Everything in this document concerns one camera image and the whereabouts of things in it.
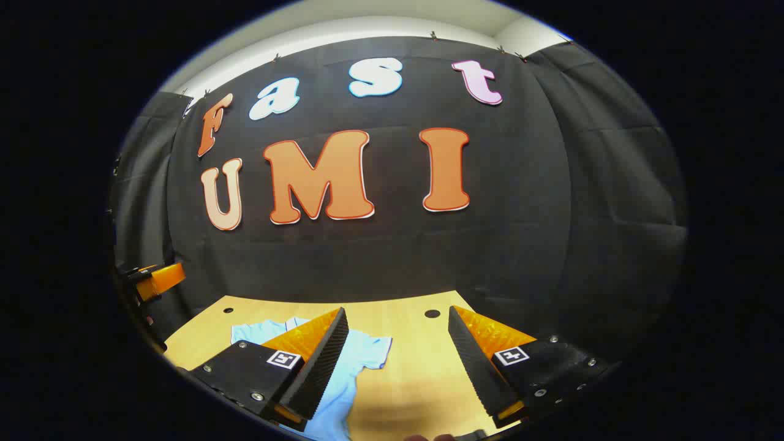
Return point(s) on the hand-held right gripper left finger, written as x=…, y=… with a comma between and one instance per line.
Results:
x=324, y=361

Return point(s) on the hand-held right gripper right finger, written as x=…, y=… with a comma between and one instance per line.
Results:
x=474, y=361

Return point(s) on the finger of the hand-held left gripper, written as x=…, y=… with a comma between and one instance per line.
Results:
x=160, y=279

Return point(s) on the light blue T-shirt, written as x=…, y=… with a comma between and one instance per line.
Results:
x=361, y=358

